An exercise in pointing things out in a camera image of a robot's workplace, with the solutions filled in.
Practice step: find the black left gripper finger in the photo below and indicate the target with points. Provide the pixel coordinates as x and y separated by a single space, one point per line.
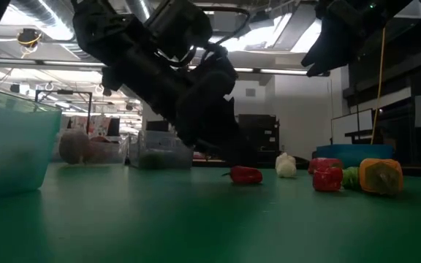
239 149
203 120

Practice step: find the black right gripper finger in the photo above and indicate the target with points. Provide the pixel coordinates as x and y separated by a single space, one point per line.
338 55
327 36

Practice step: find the white garlic bulb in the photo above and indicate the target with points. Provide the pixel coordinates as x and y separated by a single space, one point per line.
283 158

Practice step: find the white garlic cluster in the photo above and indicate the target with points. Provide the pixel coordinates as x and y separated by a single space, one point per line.
286 170

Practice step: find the green cucumber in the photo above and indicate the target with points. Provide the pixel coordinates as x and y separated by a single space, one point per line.
154 160

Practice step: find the dark red beet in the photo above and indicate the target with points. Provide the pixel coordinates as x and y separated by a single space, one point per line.
73 147

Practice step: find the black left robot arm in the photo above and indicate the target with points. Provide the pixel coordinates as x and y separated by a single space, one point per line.
101 25

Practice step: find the black cabinet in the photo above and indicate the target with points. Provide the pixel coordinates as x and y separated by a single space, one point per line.
261 131

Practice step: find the smoky grey plastic bin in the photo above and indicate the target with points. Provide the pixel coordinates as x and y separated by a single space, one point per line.
181 149

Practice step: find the yellow pole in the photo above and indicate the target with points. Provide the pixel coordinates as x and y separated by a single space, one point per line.
378 91

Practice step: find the black monitor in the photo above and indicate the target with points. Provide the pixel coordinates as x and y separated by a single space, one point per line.
113 126

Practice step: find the clear plastic bin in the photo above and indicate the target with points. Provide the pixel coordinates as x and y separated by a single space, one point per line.
123 146

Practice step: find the whiteboard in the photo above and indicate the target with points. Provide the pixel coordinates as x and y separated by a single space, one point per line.
351 126

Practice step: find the long ceiling light strip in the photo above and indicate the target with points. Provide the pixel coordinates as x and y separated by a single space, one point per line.
75 63

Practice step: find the small red bell pepper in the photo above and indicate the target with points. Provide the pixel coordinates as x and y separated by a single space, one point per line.
327 179

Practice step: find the blue plastic bin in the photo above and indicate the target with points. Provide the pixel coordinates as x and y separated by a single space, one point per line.
371 155

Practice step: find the green table mat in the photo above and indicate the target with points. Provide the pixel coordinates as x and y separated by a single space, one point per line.
159 226

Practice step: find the small green pepper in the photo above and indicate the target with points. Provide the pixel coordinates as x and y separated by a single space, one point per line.
351 178

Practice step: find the orange carrot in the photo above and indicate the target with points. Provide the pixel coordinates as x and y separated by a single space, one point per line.
380 177

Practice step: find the black round ceiling device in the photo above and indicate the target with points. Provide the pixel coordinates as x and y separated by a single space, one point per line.
29 37

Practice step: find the teal plastic bin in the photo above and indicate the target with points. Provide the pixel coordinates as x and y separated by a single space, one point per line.
9 146

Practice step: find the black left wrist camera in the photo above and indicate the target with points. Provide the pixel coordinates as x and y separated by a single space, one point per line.
181 25

